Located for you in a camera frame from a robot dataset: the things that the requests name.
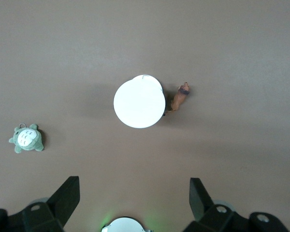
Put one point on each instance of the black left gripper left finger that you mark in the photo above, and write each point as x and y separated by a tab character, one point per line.
61	203

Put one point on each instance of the white round container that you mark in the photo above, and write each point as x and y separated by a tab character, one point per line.
139	104

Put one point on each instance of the brown lion figurine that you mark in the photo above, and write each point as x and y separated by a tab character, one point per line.
180	97

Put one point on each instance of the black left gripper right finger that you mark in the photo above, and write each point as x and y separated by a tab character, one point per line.
203	207

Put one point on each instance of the grey-green plush toy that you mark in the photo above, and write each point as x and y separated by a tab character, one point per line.
26	139

